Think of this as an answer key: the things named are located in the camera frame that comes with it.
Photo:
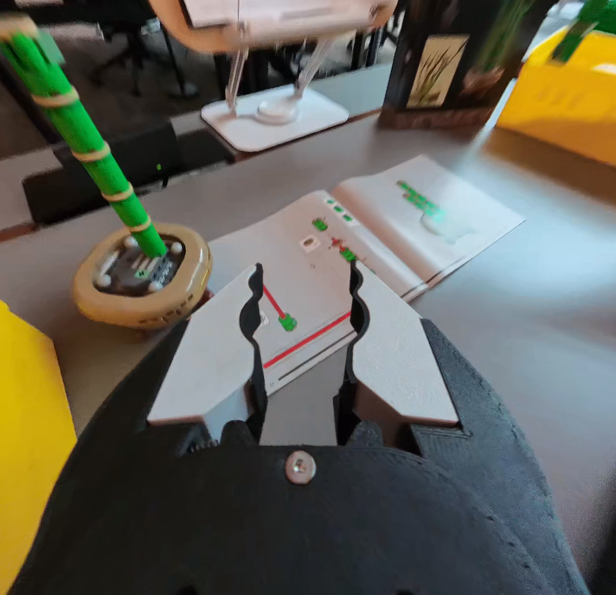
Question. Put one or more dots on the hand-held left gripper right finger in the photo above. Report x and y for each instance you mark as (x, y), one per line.
(404, 364)

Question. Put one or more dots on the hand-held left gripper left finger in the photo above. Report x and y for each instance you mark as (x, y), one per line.
(207, 354)

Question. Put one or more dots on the yellow bin with green bricks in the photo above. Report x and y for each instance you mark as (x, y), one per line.
(29, 436)

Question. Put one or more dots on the grey desk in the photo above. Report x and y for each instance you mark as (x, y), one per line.
(505, 316)

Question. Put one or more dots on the tan brick pot with stalk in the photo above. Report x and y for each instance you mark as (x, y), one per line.
(96, 296)

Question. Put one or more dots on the white instruction booklet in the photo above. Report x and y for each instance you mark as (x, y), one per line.
(433, 239)

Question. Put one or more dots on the black office chair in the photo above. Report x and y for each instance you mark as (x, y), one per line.
(144, 61)

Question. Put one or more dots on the black bamboo product box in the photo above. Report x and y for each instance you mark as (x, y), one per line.
(433, 51)

